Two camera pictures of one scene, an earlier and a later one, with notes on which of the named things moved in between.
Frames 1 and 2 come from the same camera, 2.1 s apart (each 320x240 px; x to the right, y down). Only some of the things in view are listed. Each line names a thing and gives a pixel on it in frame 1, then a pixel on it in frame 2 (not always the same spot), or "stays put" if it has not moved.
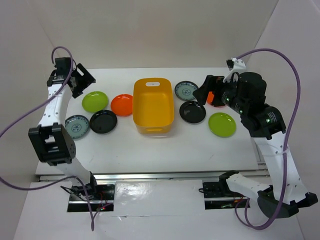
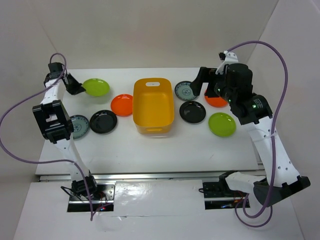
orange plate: [122, 105] stays put
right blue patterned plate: [184, 90] stays put
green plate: [95, 101] → [96, 87]
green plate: [222, 125] stays put
